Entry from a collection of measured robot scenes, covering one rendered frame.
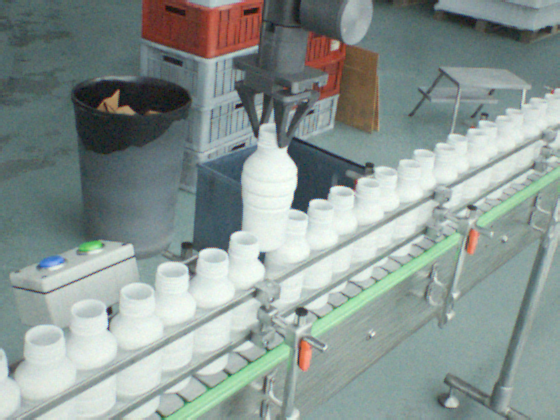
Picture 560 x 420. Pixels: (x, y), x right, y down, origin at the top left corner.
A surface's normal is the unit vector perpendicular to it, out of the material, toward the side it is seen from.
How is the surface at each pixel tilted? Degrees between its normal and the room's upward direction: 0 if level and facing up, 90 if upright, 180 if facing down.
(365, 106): 99
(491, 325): 0
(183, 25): 90
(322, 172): 90
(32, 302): 90
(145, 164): 93
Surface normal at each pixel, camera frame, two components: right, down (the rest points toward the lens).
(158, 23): -0.55, 0.33
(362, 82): -0.64, 0.47
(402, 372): 0.11, -0.88
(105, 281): 0.75, 0.05
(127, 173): 0.10, 0.52
